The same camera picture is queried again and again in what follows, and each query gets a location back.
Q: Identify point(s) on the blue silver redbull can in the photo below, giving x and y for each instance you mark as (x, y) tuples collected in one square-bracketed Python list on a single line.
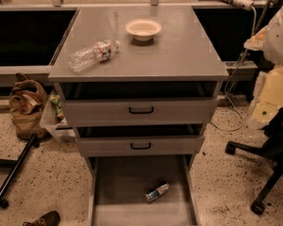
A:
[(156, 192)]

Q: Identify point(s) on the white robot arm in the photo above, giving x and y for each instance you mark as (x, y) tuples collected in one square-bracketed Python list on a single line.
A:
[(268, 90)]

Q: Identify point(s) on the grey drawer cabinet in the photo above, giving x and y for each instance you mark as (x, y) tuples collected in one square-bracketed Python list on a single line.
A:
[(179, 62)]

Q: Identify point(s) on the top grey drawer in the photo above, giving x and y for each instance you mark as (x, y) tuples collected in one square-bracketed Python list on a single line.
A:
[(139, 111)]

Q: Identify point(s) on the grey drawer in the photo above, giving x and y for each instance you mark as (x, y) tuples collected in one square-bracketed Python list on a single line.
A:
[(140, 140), (120, 184), (139, 111)]

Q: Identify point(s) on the middle grey drawer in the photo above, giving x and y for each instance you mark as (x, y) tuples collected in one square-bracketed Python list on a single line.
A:
[(140, 140)]

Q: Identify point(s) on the bottom grey drawer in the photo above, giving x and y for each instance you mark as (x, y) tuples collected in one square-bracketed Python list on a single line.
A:
[(120, 184)]

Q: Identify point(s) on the clear plastic water bottle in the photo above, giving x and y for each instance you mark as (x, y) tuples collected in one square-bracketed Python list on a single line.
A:
[(89, 56)]

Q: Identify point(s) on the white paper bowl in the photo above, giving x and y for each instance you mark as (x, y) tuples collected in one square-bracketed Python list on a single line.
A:
[(143, 29)]

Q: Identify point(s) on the green snack packet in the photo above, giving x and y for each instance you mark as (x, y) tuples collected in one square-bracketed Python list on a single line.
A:
[(55, 100)]

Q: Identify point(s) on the clear plastic bin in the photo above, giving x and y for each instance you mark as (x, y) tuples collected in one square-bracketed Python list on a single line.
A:
[(59, 130)]

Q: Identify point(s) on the black metal stand leg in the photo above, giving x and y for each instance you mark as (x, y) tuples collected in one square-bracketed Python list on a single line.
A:
[(14, 166)]

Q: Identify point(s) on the brown canvas bag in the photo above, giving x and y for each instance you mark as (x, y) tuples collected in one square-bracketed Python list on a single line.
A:
[(27, 102)]

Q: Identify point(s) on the black office chair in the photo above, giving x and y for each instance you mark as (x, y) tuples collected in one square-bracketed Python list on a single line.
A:
[(272, 149)]

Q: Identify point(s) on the brown shoe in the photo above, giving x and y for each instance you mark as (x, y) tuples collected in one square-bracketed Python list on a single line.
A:
[(49, 219)]

